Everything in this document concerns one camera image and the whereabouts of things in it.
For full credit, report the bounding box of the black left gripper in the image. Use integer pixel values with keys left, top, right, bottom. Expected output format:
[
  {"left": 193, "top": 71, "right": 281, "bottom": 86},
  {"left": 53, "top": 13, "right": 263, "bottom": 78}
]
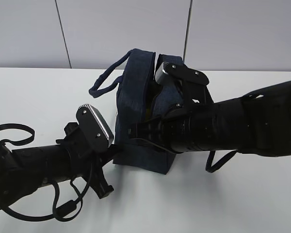
[{"left": 56, "top": 122, "right": 123, "bottom": 199}]

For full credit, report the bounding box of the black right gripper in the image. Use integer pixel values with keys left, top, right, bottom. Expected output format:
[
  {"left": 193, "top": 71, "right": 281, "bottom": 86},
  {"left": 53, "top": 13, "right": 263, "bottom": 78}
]
[{"left": 127, "top": 114, "right": 178, "bottom": 153}]

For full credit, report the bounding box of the dark blue lunch bag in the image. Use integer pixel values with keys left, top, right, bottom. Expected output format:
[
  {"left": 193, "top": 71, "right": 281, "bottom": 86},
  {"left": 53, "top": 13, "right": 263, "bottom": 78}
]
[{"left": 89, "top": 49, "right": 185, "bottom": 174}]

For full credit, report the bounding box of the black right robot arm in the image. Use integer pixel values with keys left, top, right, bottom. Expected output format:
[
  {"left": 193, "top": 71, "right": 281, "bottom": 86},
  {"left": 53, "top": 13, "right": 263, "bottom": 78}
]
[{"left": 128, "top": 81, "right": 291, "bottom": 157}]

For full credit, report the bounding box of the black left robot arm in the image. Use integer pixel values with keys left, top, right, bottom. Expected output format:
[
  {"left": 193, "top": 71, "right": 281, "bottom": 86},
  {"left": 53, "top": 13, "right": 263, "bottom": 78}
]
[{"left": 0, "top": 122, "right": 121, "bottom": 209}]

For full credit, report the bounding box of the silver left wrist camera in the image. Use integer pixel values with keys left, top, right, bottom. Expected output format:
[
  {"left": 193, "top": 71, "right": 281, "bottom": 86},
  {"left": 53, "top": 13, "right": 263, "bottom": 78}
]
[{"left": 76, "top": 104, "right": 114, "bottom": 153}]

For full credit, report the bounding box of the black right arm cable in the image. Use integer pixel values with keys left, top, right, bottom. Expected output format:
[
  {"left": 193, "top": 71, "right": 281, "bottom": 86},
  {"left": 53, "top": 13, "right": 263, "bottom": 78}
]
[{"left": 205, "top": 150, "right": 237, "bottom": 174}]

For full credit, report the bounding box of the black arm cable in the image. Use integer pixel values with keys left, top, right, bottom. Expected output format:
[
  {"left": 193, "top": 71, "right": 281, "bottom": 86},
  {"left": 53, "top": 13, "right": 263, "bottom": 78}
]
[
  {"left": 205, "top": 150, "right": 237, "bottom": 174},
  {"left": 0, "top": 165, "right": 93, "bottom": 222}
]

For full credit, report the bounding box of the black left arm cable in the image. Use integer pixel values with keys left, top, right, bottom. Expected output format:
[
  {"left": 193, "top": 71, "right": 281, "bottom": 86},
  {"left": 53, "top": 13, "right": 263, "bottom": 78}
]
[{"left": 0, "top": 165, "right": 93, "bottom": 222}]

